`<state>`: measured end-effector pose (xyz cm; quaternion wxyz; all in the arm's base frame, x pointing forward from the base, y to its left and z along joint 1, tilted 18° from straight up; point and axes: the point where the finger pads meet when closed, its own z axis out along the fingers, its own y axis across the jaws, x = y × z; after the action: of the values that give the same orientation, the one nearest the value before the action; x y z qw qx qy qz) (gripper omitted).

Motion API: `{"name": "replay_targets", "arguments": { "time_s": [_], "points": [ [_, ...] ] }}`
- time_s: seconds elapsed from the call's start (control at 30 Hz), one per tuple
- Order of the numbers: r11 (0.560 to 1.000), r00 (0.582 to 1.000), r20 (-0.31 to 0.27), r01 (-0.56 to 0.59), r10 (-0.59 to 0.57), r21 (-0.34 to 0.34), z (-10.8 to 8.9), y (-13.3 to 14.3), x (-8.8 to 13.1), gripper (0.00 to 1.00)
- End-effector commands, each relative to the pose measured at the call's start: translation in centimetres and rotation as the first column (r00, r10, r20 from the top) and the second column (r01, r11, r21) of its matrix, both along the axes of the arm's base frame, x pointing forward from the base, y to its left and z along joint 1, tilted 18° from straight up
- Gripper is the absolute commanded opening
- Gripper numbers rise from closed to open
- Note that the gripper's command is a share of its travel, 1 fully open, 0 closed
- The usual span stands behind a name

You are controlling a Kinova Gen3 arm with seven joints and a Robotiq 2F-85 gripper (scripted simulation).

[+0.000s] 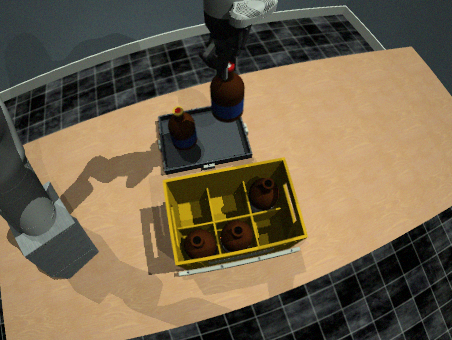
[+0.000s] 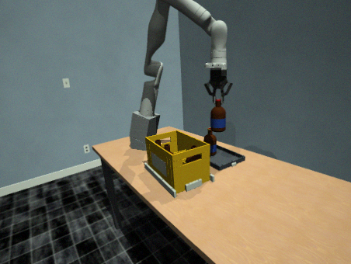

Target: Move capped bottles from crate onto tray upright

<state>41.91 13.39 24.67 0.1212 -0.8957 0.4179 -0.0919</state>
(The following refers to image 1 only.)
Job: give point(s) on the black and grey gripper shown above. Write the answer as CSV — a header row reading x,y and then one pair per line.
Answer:
x,y
225,41

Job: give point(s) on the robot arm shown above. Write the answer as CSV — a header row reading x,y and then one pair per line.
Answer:
x,y
24,203

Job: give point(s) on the brown bottle with blue band and red cap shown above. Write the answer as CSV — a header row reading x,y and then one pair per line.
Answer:
x,y
227,96

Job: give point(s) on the yellow divided crate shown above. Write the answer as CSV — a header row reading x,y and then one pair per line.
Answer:
x,y
187,201

